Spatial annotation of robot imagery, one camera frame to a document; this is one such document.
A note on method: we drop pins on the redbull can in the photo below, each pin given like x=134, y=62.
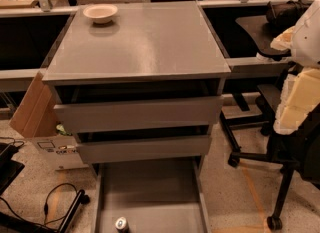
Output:
x=122, y=225

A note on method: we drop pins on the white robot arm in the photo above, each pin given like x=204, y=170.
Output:
x=300, y=94

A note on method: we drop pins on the grey drawer cabinet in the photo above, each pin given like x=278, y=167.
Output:
x=151, y=51

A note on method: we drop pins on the grey top drawer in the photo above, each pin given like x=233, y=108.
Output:
x=141, y=114

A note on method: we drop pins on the grey drawer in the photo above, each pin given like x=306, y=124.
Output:
x=132, y=150
x=155, y=196
x=141, y=114

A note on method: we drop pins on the grey middle drawer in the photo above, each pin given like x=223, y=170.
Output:
x=132, y=150

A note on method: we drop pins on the grey bottom drawer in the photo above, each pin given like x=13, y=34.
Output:
x=155, y=196

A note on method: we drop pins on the white bowl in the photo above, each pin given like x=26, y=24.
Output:
x=100, y=13

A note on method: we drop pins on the black side desk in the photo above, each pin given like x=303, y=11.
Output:
x=262, y=33

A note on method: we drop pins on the cardboard box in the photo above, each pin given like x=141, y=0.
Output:
x=36, y=121

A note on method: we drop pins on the black office chair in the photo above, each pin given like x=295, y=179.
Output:
x=297, y=151

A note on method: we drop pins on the black vr headset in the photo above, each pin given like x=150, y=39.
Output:
x=285, y=15

